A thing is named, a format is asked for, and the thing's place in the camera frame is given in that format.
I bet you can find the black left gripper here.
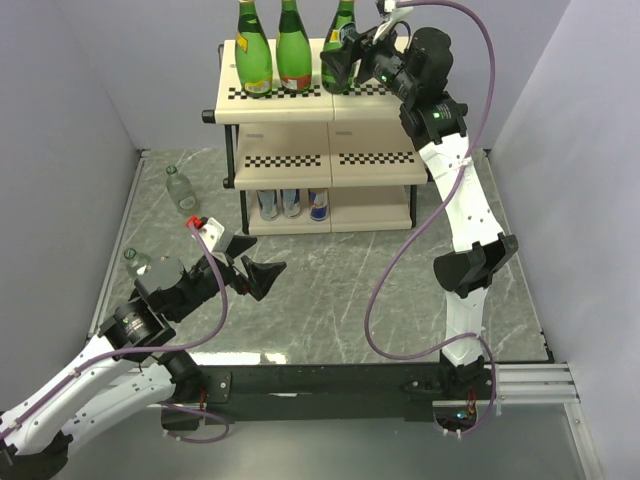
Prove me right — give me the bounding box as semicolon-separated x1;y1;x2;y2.
171;235;286;321

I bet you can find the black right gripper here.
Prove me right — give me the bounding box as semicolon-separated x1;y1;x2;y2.
316;18;416;104

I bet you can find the silver energy drink can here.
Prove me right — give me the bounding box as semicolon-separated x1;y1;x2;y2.
280;189;302;219

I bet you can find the green Perrier bottle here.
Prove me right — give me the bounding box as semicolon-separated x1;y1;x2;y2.
235;1;273;98

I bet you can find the blue energy drink can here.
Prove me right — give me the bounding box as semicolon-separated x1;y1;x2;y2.
308;189;329;222

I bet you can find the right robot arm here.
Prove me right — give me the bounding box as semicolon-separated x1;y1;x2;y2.
321;27;518;399

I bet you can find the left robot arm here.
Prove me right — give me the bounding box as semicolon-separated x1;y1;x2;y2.
1;236;286;479

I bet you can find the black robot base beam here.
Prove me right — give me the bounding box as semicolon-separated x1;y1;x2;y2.
159;362;501;426

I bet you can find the beige three-tier shelf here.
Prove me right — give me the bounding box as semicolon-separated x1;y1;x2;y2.
202;40;428;236

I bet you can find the clear glass bottle rear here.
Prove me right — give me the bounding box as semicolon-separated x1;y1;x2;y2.
165;165;199;216

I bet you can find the clear glass bottle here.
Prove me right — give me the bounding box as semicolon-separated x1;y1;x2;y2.
123;248;152;279
165;165;199;216

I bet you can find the clear glass bottle front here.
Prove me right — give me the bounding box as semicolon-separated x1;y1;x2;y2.
123;248;152;279

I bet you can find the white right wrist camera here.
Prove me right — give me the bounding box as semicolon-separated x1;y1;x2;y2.
373;0;413;43

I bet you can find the aluminium frame rail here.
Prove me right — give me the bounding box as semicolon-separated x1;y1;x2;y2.
434;362;581;406

